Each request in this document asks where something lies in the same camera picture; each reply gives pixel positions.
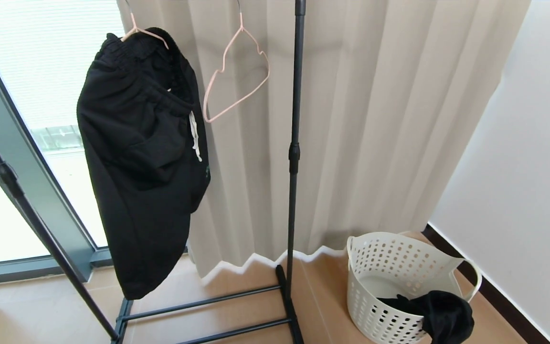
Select black shorts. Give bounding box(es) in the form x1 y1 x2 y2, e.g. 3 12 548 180
76 27 211 301

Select pink clothes hanger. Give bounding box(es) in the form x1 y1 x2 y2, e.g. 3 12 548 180
202 0 271 123
121 0 169 50

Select black clothes rack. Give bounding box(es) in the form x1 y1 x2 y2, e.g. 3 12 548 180
0 0 307 344

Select white laundry basket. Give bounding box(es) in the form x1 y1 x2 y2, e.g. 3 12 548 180
347 232 482 344

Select beige curtain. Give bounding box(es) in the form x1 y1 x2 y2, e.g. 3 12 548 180
116 0 531 279

